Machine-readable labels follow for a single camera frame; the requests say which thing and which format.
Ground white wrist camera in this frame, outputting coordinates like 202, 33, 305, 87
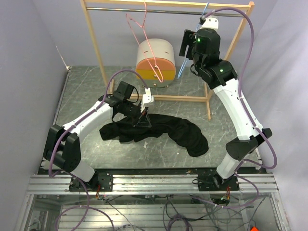
200, 15, 219, 31
141, 88, 154, 112

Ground aluminium base frame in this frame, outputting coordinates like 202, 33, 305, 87
26, 167, 290, 231

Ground light blue wire hanger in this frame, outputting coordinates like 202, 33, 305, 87
177, 2, 210, 79

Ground wooden clothes rack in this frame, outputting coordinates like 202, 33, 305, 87
80, 0, 255, 120

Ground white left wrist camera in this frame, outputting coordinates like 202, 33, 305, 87
141, 88, 154, 112

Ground black t shirt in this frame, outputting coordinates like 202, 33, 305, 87
99, 114, 209, 157

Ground pink wire hanger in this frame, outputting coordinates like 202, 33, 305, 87
125, 0, 164, 83

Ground tangled floor cables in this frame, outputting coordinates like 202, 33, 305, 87
79, 190, 260, 231

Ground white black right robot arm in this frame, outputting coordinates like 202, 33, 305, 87
179, 28, 272, 191

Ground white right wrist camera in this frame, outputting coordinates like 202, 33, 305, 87
200, 15, 219, 31

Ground small three-drawer cabinet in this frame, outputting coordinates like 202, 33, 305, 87
135, 38, 176, 88

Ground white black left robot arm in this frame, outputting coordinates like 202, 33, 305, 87
43, 81, 154, 191

